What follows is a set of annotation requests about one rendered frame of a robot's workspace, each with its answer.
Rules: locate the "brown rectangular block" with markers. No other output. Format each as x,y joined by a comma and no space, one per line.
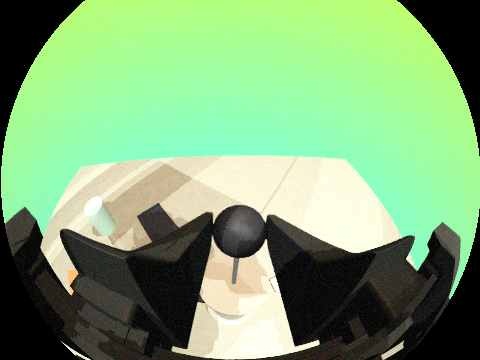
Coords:
72,275

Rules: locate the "white flat bar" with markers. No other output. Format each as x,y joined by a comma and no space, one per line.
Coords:
274,284

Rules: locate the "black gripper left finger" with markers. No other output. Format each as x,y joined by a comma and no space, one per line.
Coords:
163,277

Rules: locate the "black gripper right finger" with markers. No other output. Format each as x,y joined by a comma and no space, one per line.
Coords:
316,279

